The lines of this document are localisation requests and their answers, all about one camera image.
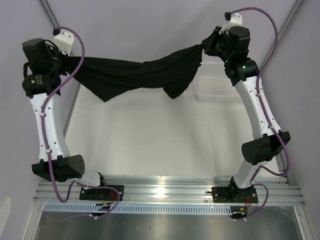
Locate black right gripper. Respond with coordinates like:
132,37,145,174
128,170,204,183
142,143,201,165
201,27,232,64

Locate black t-shirt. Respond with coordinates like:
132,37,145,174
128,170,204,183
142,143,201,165
74,44,203,102

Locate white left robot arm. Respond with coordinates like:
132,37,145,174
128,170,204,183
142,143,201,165
22,38,109,200

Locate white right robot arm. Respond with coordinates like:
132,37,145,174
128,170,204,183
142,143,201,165
202,26,291,202

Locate white perforated plastic basket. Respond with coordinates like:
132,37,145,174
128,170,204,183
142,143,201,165
192,62,242,104

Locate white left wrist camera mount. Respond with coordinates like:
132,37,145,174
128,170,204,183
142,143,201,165
52,28,75,56

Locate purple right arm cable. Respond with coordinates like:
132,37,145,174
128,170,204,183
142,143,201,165
231,6,292,222

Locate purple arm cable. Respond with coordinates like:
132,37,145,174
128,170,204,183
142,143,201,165
39,26,118,221
231,6,292,222

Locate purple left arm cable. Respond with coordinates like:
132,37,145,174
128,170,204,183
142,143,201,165
39,26,118,221

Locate grey aluminium frame post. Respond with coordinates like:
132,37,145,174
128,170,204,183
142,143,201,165
262,0,307,71

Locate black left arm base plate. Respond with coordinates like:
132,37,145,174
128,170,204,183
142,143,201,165
79,185,125,202

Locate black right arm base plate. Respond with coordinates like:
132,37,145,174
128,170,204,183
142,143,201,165
206,186,258,204

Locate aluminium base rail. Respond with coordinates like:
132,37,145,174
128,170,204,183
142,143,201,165
33,174,306,206

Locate grey slotted cable duct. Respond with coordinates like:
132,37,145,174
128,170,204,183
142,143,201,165
43,202,232,216

